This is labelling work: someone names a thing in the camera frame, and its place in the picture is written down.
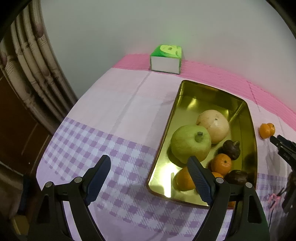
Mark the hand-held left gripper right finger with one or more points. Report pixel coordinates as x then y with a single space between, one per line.
200 183

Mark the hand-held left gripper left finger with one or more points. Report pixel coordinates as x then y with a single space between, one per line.
98 180

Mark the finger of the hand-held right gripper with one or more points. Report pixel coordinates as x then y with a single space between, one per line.
289 141
283 150

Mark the dark brown water chestnut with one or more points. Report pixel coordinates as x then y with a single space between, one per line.
235 177
231 148

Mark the green pear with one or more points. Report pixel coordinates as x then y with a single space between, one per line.
187 143

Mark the yellow pear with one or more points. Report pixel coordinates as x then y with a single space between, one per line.
216 125

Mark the red and gold tin box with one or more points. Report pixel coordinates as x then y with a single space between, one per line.
208 104

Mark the pink and purple checked tablecloth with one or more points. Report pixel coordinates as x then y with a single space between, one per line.
104 115

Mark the brown wooden furniture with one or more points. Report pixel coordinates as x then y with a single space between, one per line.
20 129

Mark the green tissue pack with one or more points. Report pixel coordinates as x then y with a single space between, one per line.
166 62

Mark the patterned beige curtain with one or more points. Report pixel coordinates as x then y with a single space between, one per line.
34 69

